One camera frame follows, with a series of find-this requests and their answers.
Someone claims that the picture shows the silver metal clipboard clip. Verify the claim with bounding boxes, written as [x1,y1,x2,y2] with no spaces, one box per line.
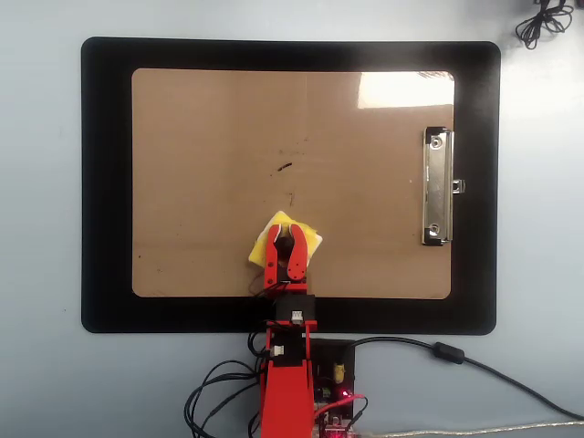
[420,126,467,248]

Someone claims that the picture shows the yellow sponge with black knob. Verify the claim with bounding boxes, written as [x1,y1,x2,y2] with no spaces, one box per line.
[246,210,327,271]

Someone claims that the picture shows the black rectangular mat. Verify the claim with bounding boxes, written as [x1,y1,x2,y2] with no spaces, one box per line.
[80,36,503,337]

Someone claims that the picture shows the black arm servo wires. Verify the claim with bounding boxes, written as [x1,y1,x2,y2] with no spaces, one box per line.
[183,328,271,438]

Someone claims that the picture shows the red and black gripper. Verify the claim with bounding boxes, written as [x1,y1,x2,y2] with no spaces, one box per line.
[263,223,319,328]

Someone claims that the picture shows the thin red wire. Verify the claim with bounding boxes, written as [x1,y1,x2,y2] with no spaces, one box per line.
[314,392,369,433]

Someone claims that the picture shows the brown clipboard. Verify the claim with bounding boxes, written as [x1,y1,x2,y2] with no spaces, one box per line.
[130,68,456,301]

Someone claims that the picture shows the coiled black cable bundle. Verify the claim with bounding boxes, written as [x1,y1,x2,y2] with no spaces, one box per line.
[515,0,576,51]

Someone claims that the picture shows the black cable with ferrite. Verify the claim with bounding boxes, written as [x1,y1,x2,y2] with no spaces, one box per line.
[350,336,584,422]

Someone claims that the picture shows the black controller board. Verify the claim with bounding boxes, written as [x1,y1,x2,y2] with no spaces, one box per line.
[309,338,358,438]

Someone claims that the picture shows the silver braided cable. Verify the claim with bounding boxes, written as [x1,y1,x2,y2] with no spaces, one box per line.
[355,419,584,438]

